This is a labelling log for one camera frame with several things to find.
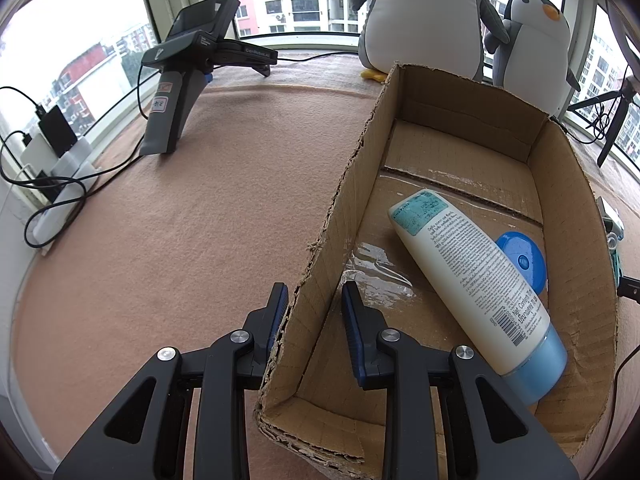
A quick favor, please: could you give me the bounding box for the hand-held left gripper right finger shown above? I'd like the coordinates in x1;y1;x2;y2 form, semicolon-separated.
341;280;581;480

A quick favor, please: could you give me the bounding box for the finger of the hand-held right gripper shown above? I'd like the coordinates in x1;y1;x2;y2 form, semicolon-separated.
617;275;640;306

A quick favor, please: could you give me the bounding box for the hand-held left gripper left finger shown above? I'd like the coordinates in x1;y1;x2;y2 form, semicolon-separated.
52;282;291;480

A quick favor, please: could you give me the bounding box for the cardboard box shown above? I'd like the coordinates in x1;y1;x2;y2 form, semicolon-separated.
255;62;621;478

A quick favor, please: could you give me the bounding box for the blue phone stand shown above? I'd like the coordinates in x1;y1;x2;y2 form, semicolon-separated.
596;196;626;283

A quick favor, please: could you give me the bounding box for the blue round lid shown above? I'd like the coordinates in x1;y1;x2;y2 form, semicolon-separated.
495;231;547;293

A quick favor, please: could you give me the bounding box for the brown felt mat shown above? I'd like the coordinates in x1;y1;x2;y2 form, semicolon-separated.
10;50;640;480

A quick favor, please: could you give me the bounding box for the white lotion tube blue cap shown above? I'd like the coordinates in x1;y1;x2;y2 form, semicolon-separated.
388;189;568;406

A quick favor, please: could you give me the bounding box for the black tripod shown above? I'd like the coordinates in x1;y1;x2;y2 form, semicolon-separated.
567;67;640;168

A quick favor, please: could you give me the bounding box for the spare grey gripper device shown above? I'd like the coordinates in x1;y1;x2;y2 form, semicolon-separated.
139;0;278;156

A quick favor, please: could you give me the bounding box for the white power strip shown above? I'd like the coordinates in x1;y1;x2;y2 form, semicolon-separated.
32;137;97;257

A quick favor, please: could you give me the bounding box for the small grey penguin plush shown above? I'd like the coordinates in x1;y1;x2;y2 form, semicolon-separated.
482;0;581;118

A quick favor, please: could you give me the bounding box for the black charger block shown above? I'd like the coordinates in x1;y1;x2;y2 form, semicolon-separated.
39;106;79;159

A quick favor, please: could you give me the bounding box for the large grey penguin plush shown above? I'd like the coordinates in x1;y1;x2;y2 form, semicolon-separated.
349;0;511;83

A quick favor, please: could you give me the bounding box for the tangled black tripod cable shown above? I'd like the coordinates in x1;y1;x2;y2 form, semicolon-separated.
570;100;610;144

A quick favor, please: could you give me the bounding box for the black device cable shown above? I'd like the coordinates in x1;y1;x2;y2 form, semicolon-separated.
275;51;362;63

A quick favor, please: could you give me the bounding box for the black charger cable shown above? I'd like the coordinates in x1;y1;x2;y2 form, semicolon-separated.
0;86;48;186

